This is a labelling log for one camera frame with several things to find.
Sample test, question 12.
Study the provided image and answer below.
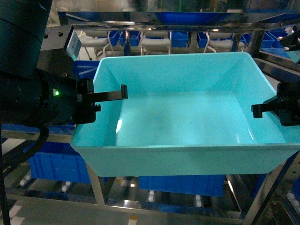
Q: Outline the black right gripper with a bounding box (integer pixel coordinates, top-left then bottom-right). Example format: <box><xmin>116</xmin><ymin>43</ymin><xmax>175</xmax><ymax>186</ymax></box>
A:
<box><xmin>251</xmin><ymin>81</ymin><xmax>300</xmax><ymax>127</ymax></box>

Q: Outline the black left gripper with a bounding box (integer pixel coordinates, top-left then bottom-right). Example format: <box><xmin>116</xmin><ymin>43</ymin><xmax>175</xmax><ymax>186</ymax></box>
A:
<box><xmin>41</xmin><ymin>74</ymin><xmax>128</xmax><ymax>126</ymax></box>

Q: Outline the teal plastic bin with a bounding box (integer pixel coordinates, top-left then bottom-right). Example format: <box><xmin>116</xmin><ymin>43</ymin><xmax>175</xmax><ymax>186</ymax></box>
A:
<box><xmin>70</xmin><ymin>52</ymin><xmax>300</xmax><ymax>177</ymax></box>

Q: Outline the blue bin lower shelf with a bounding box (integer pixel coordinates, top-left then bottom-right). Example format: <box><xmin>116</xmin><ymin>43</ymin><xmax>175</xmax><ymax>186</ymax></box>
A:
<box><xmin>29</xmin><ymin>142</ymin><xmax>90</xmax><ymax>183</ymax></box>
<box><xmin>138</xmin><ymin>175</ymin><xmax>226</xmax><ymax>197</ymax></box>

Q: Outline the stainless steel shelf rack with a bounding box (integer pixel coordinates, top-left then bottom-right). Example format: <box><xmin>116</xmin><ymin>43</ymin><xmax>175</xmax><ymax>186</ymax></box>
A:
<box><xmin>0</xmin><ymin>9</ymin><xmax>300</xmax><ymax>225</ymax></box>

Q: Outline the grey office chair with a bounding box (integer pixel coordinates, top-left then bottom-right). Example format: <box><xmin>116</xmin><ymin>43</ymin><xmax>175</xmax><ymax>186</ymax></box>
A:
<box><xmin>139</xmin><ymin>31</ymin><xmax>172</xmax><ymax>56</ymax></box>

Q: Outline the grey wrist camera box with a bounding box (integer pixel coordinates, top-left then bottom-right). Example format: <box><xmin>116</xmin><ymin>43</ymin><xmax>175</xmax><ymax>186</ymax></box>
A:
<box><xmin>64</xmin><ymin>25</ymin><xmax>82</xmax><ymax>61</ymax></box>

